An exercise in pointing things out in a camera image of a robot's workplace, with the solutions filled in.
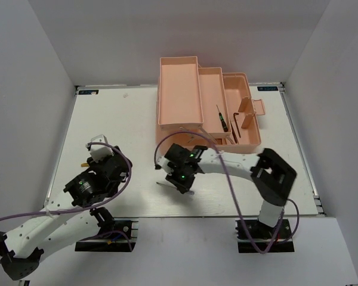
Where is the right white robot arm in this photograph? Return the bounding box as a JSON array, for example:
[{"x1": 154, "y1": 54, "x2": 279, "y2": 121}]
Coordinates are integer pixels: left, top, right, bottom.
[{"x1": 155, "y1": 144, "x2": 297, "y2": 238}]

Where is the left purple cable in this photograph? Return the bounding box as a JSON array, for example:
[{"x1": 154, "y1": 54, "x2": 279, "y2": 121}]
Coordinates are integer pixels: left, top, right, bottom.
[{"x1": 0, "y1": 142, "x2": 135, "y2": 265}]

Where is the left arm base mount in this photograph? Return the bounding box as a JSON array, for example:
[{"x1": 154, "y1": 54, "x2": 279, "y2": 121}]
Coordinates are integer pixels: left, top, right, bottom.
[{"x1": 75, "y1": 219, "x2": 138, "y2": 253}]

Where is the black green screwdriver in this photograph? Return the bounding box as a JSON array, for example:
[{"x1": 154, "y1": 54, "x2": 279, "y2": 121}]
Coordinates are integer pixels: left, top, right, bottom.
[{"x1": 216, "y1": 105, "x2": 229, "y2": 132}]

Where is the left blue table label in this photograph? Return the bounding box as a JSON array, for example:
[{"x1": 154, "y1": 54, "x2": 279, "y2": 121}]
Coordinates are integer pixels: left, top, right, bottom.
[{"x1": 78, "y1": 89, "x2": 99, "y2": 95}]

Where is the long brown hex key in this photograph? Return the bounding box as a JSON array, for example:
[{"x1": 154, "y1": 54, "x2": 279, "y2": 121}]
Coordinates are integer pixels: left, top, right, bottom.
[{"x1": 233, "y1": 112, "x2": 241, "y2": 138}]

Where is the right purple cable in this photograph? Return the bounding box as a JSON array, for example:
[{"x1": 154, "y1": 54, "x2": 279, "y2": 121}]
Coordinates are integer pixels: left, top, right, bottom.
[{"x1": 153, "y1": 131, "x2": 300, "y2": 255}]

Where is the pink plastic toolbox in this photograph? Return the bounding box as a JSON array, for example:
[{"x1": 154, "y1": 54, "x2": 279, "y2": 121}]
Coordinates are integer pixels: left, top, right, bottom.
[{"x1": 156, "y1": 56, "x2": 266, "y2": 154}]

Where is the blue table label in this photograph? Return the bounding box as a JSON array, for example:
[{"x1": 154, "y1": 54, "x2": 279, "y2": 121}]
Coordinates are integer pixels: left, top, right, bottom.
[
  {"x1": 78, "y1": 89, "x2": 99, "y2": 95},
  {"x1": 257, "y1": 86, "x2": 278, "y2": 92}
]

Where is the right blue table label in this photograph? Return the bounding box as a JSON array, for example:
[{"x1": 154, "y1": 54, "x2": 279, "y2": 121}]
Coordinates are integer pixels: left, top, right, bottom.
[{"x1": 257, "y1": 86, "x2": 278, "y2": 92}]

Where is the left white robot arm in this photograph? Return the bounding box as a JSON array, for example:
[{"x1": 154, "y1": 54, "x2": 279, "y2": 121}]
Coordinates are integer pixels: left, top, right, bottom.
[{"x1": 0, "y1": 142, "x2": 132, "y2": 281}]

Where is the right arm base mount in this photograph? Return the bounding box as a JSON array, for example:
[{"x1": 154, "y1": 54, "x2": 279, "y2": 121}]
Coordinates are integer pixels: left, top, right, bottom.
[{"x1": 235, "y1": 219, "x2": 295, "y2": 254}]

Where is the purple cable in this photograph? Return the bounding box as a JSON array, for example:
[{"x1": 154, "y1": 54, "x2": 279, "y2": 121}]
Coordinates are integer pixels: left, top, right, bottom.
[
  {"x1": 0, "y1": 142, "x2": 135, "y2": 265},
  {"x1": 153, "y1": 131, "x2": 300, "y2": 255}
]

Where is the blue handled screwdriver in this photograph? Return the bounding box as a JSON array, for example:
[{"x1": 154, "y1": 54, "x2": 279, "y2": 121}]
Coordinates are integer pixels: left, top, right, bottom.
[{"x1": 156, "y1": 182, "x2": 195, "y2": 195}]

